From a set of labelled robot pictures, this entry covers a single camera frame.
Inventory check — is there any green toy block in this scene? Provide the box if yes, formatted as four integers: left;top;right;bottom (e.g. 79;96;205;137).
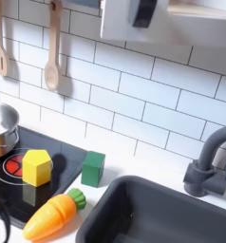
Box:
80;150;106;189

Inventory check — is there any steel pot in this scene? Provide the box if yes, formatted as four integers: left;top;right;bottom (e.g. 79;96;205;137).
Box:
0;101;21;160

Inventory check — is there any orange toy carrot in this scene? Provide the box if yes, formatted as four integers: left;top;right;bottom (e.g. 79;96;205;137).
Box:
22;187;87;242

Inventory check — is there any black toy stove top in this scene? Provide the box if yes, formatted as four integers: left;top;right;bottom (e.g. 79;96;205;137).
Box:
0;125;89;231

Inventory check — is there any wooden spoon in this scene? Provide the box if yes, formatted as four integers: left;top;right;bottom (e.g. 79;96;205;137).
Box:
43;0;65;93

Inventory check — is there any grey range hood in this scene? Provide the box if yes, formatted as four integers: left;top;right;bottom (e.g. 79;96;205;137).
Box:
59;0;170;44

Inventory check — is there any dark grey sink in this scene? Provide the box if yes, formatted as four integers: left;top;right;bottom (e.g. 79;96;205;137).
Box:
75;175;226;243

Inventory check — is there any dark grey tap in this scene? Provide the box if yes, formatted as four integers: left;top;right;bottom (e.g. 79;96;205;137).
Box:
182;124;226;198

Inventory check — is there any black hood knob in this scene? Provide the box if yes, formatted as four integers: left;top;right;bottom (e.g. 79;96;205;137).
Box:
131;0;159;28

